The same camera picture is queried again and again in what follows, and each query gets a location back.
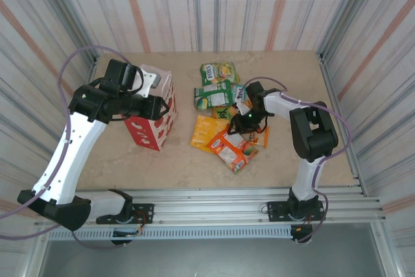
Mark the green yellow Fox's candy packet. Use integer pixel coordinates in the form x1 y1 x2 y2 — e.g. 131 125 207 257
199 62 241 87

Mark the green snack packet white label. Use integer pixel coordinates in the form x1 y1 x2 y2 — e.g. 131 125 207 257
193 79 235 110

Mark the large orange snack packet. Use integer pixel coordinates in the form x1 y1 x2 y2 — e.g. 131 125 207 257
206 127 259 175

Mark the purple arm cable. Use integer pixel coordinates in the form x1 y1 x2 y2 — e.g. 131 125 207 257
243 77 353 245
0 45 143 250

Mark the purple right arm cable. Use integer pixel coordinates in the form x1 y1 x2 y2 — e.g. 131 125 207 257
243 77 353 245

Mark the yellow snack packet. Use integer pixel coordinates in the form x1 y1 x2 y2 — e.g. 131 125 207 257
189 114 231 152

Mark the aluminium side frame rail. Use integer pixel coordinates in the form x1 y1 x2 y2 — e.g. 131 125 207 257
318 51 369 197

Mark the green orange snack packet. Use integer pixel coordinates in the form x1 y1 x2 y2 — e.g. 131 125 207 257
212 104 243 121

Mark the red white paper bag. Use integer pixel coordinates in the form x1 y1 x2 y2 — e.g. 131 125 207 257
123 69 178 152

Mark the aluminium front rail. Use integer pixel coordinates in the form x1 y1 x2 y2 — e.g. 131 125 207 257
34 186 387 226

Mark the small orange snack packet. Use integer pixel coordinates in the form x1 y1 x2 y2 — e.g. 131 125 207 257
248 126 271 150

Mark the slotted grey cable duct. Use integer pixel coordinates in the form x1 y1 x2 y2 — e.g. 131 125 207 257
48 226 293 241

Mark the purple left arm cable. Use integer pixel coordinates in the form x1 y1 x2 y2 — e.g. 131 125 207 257
0 45 143 250

